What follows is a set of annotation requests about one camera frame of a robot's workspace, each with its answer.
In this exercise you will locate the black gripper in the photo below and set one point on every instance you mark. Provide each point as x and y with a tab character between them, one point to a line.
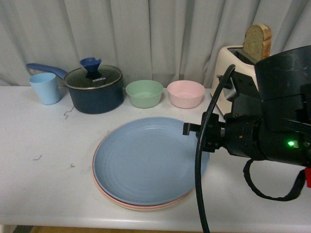
237	134

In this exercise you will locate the blue plastic plate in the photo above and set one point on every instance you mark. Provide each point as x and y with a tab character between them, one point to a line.
145	160

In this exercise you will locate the beige plastic plate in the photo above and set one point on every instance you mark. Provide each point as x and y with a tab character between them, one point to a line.
136	207

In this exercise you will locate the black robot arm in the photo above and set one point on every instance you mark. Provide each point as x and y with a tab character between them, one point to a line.
267	117

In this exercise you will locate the pink plastic bowl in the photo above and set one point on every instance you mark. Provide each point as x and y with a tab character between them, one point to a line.
185	94

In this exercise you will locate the green plastic bowl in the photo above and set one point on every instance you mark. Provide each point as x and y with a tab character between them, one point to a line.
144	93

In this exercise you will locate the cream white toaster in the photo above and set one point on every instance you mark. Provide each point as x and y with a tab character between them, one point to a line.
244	64

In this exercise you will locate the grey curtain backdrop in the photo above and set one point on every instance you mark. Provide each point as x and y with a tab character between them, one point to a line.
163	40

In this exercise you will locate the dark blue saucepan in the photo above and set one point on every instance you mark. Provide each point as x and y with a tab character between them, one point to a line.
96	101

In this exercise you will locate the glass pot lid blue knob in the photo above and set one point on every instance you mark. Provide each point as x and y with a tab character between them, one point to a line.
92	75

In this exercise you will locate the slice of toast bread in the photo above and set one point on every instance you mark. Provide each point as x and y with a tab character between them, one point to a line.
257	41

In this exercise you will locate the light blue cup left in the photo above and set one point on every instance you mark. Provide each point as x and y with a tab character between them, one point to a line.
46	88

